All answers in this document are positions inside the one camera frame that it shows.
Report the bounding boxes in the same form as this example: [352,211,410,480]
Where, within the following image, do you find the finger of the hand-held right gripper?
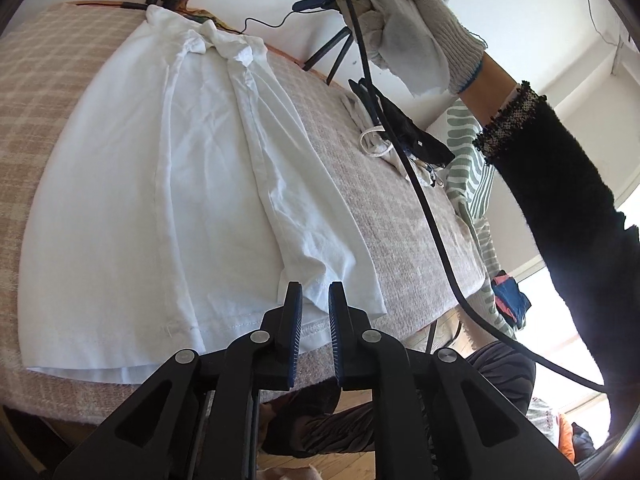
[291,0,343,14]

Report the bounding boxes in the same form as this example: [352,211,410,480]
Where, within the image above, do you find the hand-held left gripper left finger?
[50,282,304,480]

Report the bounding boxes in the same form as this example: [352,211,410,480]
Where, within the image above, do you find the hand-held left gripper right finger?
[327,281,581,480]

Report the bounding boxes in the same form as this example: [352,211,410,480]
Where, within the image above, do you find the black tripod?
[300,26,353,86]

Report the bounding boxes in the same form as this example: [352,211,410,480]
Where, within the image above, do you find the beige plaid blanket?
[0,2,491,421]

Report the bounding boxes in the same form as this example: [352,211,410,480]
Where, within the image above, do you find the person's legs in dark trousers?
[260,340,537,461]

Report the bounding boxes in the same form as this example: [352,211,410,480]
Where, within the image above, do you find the blue and orange cloth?
[490,269,532,332]

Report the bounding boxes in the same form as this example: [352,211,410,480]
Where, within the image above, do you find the green striped pillow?
[425,99,517,341]

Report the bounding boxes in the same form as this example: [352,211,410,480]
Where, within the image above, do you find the thin black ring light cable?
[244,9,299,34]

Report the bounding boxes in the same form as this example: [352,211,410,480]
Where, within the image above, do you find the thick black gripper cable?
[335,0,608,393]

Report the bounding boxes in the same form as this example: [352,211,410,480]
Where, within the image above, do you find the white garment with strap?
[341,91,443,188]

